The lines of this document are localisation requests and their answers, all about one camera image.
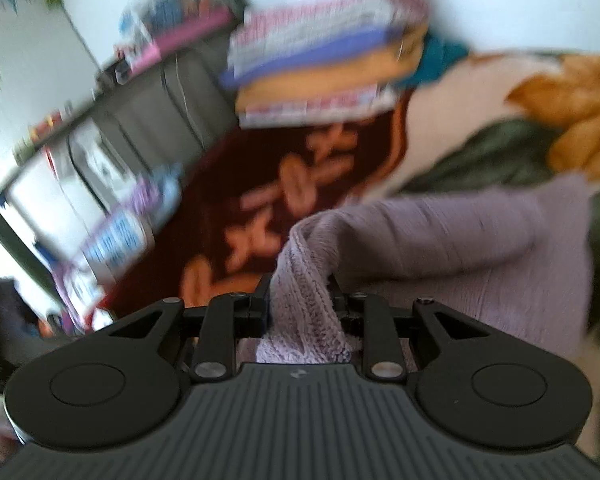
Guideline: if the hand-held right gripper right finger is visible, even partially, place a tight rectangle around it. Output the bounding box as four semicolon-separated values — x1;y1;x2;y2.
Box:
327;273;492;382

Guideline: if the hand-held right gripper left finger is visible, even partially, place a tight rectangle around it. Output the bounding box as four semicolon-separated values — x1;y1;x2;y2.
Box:
107;274;274;382

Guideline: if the lilac knit sweater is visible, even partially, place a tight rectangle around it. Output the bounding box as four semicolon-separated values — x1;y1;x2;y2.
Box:
255;172;597;367

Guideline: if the stack of folded clothes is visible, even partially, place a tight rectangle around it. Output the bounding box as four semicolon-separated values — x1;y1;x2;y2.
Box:
219;0;470;130

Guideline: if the floral fleece blanket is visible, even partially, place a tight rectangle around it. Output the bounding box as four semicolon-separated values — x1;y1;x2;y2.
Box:
92;49;600;467

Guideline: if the blue and white package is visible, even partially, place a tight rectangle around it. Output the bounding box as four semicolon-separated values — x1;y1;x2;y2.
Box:
81;209;154;282

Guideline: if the small lilac cloth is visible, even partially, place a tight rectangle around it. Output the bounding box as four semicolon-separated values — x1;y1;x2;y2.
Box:
129;179;157;215

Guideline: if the dark grey cabinet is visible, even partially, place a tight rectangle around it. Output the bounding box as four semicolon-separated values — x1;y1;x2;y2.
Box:
0;24;247;203

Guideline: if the clear storage box pink lid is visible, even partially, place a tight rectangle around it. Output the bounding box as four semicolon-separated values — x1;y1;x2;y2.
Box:
116;0;237;75

